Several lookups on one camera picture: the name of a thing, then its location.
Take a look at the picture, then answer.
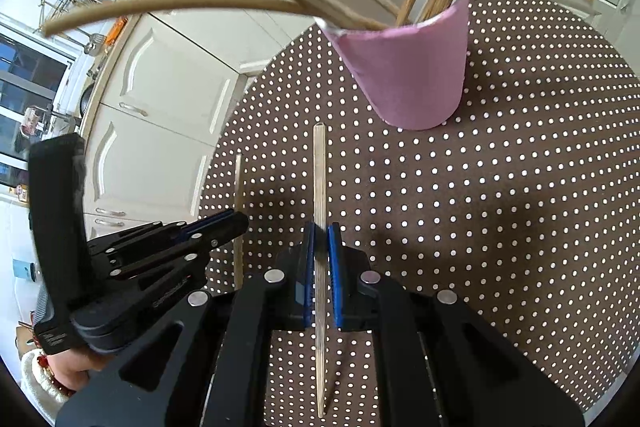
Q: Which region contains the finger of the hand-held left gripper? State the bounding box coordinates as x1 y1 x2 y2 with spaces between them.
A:
88 210 250 259
91 230 249 289

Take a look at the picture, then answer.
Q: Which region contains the wooden chopstick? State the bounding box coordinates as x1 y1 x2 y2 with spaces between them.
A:
311 122 329 419
233 153 246 292

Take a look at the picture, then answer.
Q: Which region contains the orange packet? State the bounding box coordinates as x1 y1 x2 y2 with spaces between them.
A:
104 18 127 46

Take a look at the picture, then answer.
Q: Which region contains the red bead bracelet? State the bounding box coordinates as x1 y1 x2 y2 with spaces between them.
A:
36 353 76 400

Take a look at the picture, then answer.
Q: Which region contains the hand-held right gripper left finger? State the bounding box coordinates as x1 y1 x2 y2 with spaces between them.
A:
55 222 321 427

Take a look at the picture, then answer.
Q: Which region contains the window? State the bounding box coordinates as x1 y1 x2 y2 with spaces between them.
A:
0 14 81 188

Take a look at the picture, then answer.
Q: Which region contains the pink paper cup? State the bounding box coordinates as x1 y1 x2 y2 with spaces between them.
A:
312 0 471 132

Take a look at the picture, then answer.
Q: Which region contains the person's left forearm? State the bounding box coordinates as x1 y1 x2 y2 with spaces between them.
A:
19 349 68 413

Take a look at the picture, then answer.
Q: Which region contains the person's left hand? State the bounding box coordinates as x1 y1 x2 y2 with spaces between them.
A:
62 351 108 392

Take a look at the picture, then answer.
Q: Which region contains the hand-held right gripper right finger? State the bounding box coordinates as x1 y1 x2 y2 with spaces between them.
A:
326 222 586 427

